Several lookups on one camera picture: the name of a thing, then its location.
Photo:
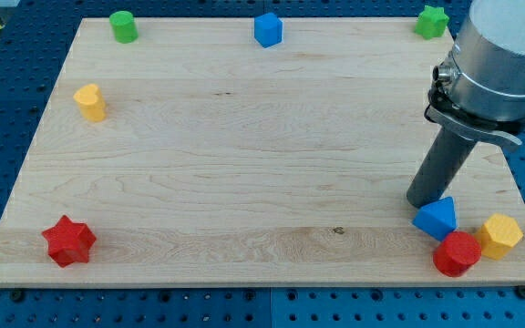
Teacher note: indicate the blue triangle block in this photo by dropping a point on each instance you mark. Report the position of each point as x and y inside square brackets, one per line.
[438, 219]

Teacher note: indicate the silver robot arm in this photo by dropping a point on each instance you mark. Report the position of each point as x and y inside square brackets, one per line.
[478, 91]

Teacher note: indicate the light wooden board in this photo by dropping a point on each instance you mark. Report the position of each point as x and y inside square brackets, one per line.
[222, 163]

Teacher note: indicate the blue cube block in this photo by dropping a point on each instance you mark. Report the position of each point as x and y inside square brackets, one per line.
[268, 29]

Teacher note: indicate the yellow heart block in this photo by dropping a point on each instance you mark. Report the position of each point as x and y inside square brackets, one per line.
[91, 102]

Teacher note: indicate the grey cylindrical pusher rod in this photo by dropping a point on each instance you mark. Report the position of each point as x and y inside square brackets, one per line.
[441, 164]

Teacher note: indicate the green cylinder block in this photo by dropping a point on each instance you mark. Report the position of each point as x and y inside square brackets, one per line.
[123, 26]

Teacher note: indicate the red star block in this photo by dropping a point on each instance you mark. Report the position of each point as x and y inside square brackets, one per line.
[69, 242]

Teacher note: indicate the red cylinder block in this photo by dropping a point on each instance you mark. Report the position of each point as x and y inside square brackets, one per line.
[456, 254]

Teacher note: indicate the green star block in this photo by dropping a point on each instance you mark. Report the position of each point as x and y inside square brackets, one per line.
[431, 22]

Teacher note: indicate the yellow hexagon block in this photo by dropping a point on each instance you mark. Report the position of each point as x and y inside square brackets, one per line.
[498, 235]

